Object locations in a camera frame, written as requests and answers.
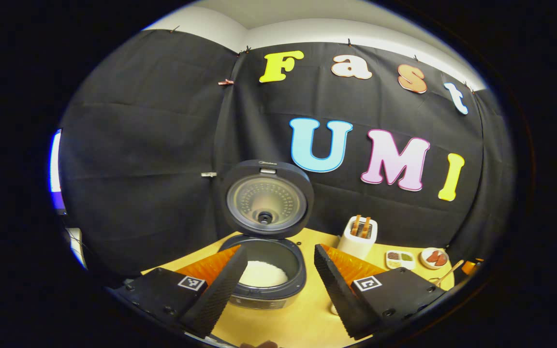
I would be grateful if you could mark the orange cloth clip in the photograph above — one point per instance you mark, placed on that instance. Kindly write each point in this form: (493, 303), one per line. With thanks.
(226, 82)

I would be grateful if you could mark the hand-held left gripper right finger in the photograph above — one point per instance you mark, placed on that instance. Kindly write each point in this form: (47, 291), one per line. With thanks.
(339, 290)

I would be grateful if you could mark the white divided bean dish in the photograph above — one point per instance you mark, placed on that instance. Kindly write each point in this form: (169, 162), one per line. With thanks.
(400, 260)

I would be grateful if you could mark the red meat piece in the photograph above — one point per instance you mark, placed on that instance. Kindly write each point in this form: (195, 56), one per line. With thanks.
(432, 257)
(441, 260)

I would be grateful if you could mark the bright monitor screen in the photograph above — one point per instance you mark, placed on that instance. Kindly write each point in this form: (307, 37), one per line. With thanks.
(56, 169)

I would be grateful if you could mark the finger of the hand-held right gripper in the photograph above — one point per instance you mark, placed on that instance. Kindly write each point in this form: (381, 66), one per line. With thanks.
(473, 267)

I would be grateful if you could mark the round white plate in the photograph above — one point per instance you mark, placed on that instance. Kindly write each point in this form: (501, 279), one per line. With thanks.
(426, 264)

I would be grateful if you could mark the white rice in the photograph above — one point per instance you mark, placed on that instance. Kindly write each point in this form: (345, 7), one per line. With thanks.
(264, 274)

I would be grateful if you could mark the wooden spoon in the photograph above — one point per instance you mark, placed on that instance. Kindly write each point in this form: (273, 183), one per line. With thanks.
(450, 271)

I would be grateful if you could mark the dark blue rice cooker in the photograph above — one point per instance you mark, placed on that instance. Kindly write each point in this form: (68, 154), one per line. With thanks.
(264, 203)

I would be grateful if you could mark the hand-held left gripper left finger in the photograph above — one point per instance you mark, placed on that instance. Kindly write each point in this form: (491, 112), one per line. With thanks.
(218, 295)

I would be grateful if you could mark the toast bread slice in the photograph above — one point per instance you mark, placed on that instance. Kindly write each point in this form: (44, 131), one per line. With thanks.
(366, 227)
(356, 226)

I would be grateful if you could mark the white toaster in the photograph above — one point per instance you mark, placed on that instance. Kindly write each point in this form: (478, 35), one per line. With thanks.
(356, 246)

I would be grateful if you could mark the black backdrop cloth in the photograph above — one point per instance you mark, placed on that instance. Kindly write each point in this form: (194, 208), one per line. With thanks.
(153, 145)

